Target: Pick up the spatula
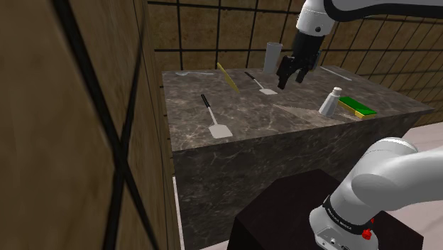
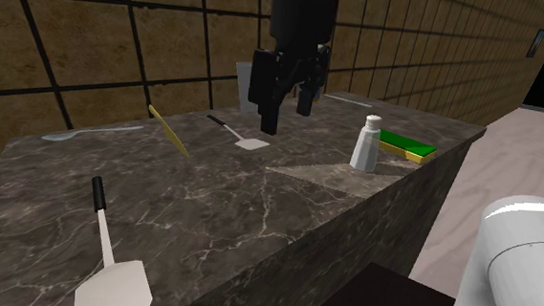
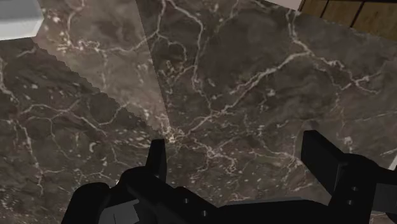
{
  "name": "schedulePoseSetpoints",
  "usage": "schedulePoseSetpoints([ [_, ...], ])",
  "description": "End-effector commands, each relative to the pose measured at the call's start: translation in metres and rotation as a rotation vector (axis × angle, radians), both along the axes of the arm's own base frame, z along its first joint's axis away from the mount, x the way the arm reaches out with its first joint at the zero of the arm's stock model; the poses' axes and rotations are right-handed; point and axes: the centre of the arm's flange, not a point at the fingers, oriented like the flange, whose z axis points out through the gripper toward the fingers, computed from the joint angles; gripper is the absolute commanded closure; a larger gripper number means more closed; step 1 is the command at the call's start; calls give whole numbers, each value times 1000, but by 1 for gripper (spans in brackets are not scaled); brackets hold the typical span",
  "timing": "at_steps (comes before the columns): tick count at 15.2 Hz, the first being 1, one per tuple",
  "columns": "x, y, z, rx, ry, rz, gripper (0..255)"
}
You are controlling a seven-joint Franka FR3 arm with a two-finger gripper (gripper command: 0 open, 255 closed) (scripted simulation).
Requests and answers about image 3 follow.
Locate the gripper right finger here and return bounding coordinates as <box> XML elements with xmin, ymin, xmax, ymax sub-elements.
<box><xmin>300</xmin><ymin>130</ymin><xmax>397</xmax><ymax>224</ymax></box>

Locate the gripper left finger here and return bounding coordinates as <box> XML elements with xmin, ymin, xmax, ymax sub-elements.
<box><xmin>61</xmin><ymin>138</ymin><xmax>218</xmax><ymax>224</ymax></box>

